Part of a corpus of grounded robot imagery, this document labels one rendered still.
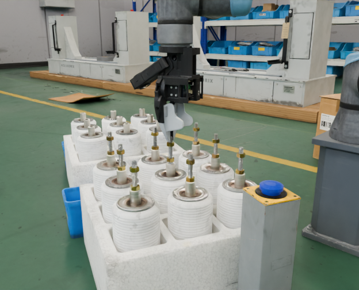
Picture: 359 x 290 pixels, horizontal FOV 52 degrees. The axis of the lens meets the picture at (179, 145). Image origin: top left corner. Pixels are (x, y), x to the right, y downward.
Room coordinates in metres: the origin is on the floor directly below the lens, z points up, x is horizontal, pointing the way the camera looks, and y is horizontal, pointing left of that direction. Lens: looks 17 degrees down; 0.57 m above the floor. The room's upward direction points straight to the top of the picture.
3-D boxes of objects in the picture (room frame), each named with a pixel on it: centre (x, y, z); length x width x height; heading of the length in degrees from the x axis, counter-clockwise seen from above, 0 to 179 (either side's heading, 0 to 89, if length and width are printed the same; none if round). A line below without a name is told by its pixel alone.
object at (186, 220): (0.71, -0.02, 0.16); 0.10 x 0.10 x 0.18
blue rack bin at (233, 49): (6.25, -1.08, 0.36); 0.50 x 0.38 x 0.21; 137
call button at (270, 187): (0.57, -0.16, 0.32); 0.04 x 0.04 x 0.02
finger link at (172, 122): (0.79, 0.01, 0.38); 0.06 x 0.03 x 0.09; 59
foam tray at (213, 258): (0.81, 0.02, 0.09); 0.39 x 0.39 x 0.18; 22
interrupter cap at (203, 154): (0.97, -0.05, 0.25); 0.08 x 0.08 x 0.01
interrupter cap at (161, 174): (0.81, 0.02, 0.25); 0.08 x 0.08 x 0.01
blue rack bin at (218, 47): (6.57, -0.79, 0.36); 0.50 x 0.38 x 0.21; 137
